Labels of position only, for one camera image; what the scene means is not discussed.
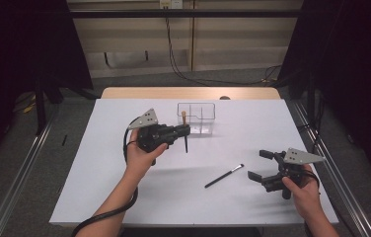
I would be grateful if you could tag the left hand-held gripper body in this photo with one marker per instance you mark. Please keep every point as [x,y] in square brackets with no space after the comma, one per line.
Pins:
[150,136]

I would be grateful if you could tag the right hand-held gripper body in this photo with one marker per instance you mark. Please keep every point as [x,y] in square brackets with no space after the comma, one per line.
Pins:
[302,157]

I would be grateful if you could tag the makeup brush with gold ferrule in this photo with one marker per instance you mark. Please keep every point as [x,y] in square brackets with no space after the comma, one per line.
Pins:
[186,144]

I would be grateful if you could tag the clear plastic organizer box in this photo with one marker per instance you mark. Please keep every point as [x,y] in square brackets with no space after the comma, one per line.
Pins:
[203,126]

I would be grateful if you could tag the person's left hand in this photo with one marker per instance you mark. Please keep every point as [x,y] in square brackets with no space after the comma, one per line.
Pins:
[139,161]

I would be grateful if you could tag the person's right hand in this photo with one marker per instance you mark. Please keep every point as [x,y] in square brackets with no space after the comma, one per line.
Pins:
[307,200]

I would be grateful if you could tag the light wooden table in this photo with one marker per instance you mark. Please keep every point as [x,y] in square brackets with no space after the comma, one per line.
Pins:
[173,93]

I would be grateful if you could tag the black metal stand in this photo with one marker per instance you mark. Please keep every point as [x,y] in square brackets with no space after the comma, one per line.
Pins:
[40,108]
[311,98]

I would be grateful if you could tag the small black stick on floor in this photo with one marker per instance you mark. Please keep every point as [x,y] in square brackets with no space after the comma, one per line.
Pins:
[64,140]

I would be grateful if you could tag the black horizontal metal bar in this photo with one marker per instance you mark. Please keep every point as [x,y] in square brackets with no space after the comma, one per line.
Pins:
[206,13]

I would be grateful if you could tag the dark curtain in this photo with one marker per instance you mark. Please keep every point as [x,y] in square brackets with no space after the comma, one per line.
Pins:
[15,49]
[354,49]

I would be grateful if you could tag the yellow object on floor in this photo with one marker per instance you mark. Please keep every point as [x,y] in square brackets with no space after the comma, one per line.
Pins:
[29,108]

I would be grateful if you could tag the aluminium floor rail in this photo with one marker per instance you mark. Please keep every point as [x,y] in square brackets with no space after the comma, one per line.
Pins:
[341,184]
[19,177]

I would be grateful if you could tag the black wall bracket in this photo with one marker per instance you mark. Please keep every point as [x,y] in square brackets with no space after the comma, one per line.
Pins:
[107,59]
[146,55]

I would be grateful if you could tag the white wall socket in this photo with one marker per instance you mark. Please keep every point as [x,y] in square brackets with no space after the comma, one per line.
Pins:
[171,3]

